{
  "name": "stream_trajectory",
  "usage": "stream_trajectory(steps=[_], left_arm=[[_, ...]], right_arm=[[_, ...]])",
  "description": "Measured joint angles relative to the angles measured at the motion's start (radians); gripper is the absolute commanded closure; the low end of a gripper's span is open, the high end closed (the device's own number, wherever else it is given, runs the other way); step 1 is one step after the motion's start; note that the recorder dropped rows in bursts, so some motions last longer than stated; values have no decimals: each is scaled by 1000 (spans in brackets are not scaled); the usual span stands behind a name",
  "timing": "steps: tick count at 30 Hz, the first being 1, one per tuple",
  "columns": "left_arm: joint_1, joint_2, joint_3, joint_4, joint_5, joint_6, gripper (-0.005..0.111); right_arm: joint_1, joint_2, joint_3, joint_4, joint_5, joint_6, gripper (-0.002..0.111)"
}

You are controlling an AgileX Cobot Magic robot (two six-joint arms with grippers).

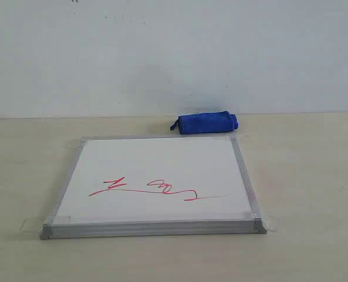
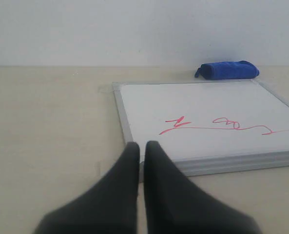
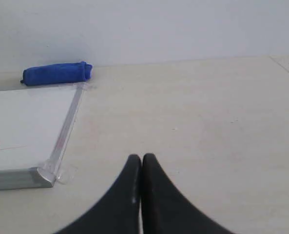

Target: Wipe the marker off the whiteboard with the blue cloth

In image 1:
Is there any white board with aluminium frame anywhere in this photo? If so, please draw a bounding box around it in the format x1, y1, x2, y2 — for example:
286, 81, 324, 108
40, 135, 267, 240

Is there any clear tape front-right corner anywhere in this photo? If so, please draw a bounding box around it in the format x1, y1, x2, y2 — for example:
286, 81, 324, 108
246, 213, 278, 234

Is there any blue cloth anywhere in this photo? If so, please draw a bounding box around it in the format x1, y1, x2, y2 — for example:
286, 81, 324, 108
170, 111, 239, 135

